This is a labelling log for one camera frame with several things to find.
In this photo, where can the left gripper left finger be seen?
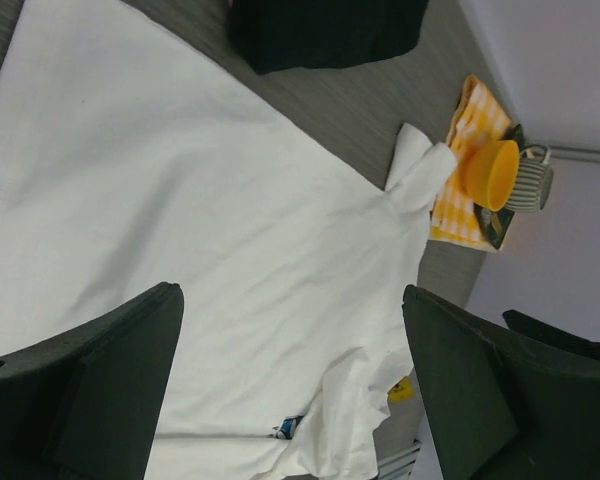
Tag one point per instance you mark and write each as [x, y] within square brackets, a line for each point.
[85, 403]

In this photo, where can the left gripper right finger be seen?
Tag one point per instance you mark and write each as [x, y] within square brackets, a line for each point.
[514, 401]

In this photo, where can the white flower print t-shirt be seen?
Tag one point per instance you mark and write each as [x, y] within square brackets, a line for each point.
[128, 158]

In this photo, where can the striped grey cup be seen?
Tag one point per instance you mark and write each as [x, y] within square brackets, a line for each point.
[533, 181]

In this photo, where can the orange bowl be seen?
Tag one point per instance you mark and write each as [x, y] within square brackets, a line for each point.
[488, 173]

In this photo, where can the orange checkered cloth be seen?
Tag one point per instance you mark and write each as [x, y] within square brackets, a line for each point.
[477, 118]

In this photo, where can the folded black t-shirt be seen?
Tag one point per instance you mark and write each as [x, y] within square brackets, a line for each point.
[278, 35]

